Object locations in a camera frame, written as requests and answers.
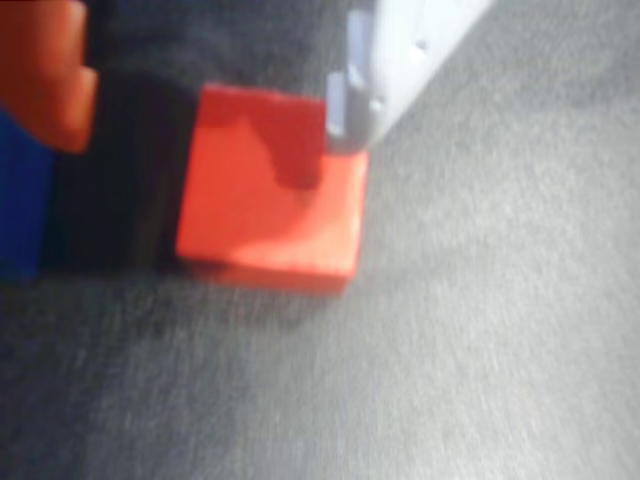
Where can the blue cube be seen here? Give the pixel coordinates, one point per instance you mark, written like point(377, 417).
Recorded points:
point(22, 200)

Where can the black table mat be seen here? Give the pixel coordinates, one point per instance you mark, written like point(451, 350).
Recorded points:
point(450, 325)

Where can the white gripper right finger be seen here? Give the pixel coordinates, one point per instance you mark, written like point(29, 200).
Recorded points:
point(400, 50)

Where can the red cube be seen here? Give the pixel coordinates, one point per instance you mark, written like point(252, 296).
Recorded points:
point(240, 210)

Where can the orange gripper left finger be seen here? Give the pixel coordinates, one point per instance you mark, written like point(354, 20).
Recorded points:
point(45, 75)

